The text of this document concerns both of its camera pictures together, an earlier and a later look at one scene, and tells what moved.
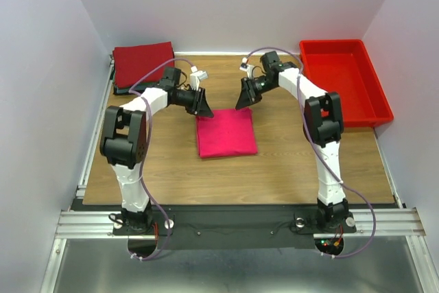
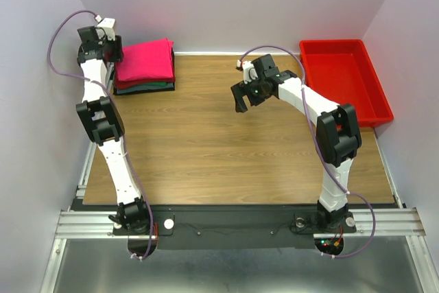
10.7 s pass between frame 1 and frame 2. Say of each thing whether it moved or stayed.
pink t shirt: moved
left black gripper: moved
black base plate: stayed
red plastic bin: stayed
